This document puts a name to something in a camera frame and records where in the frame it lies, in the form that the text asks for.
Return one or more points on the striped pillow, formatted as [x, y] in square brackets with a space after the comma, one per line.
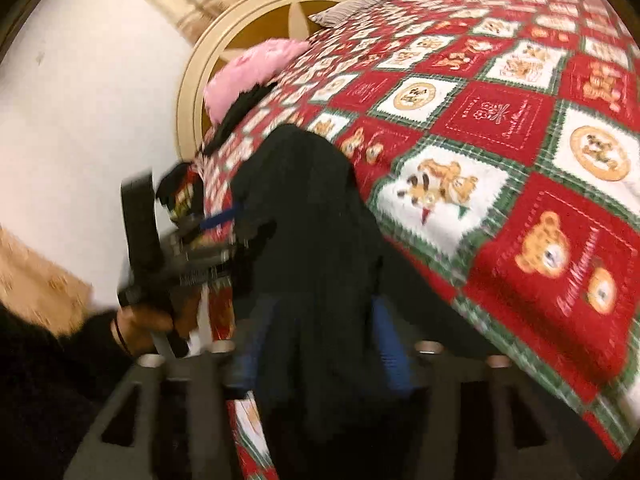
[345, 10]

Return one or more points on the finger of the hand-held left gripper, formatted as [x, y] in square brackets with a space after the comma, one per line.
[220, 218]

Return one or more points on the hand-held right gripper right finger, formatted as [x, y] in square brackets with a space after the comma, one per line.
[392, 355]

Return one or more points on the cream round headboard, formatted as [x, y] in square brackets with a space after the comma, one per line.
[225, 25]

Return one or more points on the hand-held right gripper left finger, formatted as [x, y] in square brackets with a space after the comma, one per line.
[244, 362]

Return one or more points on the black beaded sweater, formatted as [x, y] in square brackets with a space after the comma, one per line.
[310, 240]

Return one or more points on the person's left hand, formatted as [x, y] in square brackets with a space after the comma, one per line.
[142, 327]

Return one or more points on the person's left forearm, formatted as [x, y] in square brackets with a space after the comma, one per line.
[50, 390]

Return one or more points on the pink pillow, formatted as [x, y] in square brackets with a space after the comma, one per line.
[245, 77]

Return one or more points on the clothes pile beside bed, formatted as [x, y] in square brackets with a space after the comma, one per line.
[182, 195]

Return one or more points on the red printed bear blanket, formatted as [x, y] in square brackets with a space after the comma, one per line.
[500, 170]

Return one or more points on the black cloth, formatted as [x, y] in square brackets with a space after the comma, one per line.
[240, 110]

